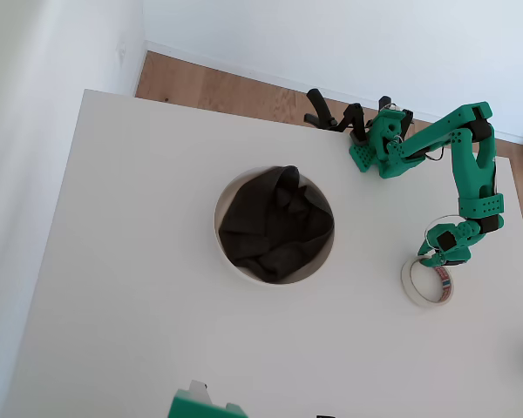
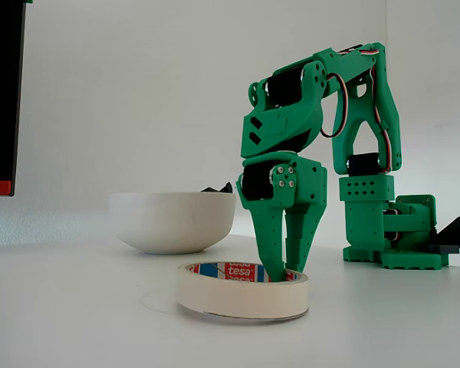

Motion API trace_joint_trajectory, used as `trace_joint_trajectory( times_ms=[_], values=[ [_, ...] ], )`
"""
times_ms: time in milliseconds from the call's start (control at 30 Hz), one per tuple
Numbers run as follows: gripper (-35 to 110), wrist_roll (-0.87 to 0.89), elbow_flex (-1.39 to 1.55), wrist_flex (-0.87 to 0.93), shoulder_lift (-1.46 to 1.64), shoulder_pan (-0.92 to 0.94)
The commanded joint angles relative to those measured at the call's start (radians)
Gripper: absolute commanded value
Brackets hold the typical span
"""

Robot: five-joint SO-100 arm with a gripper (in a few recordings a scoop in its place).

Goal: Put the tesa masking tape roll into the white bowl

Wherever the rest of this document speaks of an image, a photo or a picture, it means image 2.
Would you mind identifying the white masking tape roll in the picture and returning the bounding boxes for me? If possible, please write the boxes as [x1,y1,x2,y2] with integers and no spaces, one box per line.
[176,261,310,321]

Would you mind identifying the dark grey cloth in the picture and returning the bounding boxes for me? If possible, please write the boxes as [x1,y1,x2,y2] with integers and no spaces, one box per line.
[199,182,235,195]

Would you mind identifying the white round bowl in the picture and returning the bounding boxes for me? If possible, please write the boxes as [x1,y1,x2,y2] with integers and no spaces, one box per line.
[107,191,238,256]

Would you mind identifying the black table clamp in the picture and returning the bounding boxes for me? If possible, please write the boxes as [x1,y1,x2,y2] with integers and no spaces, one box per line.
[423,216,460,269]

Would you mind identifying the black panel with red strip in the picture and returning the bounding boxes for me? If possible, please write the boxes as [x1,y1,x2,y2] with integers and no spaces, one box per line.
[0,0,28,198]

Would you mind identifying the red white black servo cable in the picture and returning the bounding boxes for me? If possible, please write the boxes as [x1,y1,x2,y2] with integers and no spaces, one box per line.
[320,71,349,139]
[337,44,393,174]

